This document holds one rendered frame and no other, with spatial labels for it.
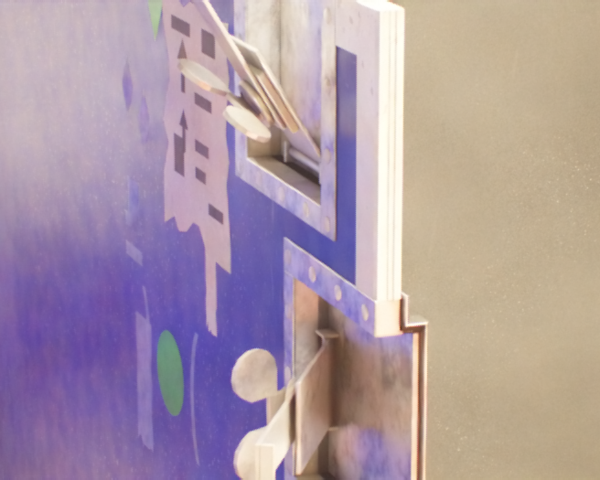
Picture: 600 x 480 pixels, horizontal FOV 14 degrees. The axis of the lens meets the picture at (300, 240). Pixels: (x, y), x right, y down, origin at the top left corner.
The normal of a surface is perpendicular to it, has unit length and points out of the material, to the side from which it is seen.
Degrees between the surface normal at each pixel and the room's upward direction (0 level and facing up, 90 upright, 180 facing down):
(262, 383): 93
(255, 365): 93
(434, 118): 90
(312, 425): 90
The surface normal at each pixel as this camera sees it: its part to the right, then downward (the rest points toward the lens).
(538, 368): 0.36, 0.25
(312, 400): 0.98, 0.06
